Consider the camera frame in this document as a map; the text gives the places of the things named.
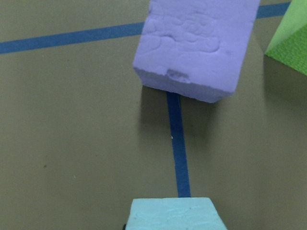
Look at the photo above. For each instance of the light blue block arm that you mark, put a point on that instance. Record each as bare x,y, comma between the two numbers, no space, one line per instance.
188,213

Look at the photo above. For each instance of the green foam block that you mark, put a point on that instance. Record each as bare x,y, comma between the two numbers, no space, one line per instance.
289,43

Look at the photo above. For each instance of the purple foam block right side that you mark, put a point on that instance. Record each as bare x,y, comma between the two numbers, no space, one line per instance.
195,48

